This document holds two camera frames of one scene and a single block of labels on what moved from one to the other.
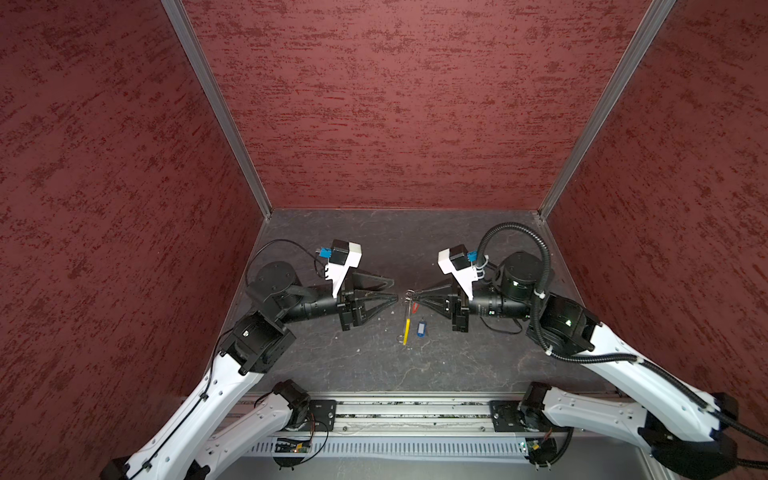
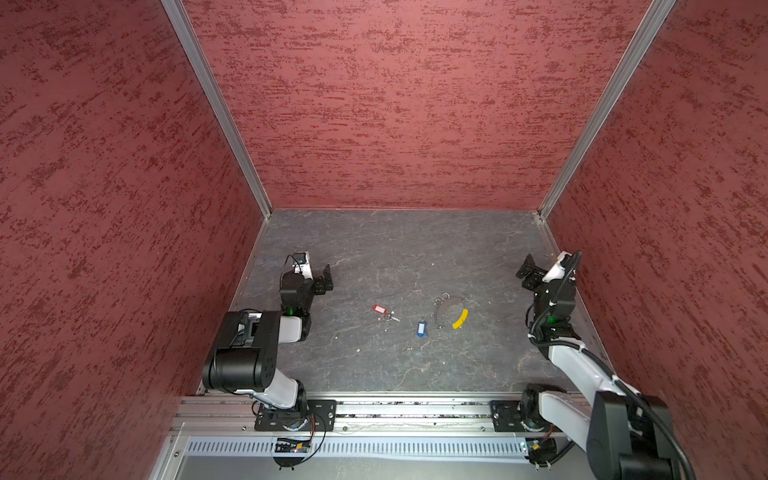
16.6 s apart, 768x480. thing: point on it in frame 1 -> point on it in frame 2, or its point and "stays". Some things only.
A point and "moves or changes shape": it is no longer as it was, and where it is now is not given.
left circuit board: x=288 y=447 stays
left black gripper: x=350 y=306 -> x=318 y=282
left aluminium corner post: x=201 y=64 stays
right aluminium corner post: x=640 y=50 stays
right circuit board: x=541 y=451 stays
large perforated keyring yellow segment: x=406 y=331 moves or changes shape
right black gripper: x=450 y=300 -> x=533 y=276
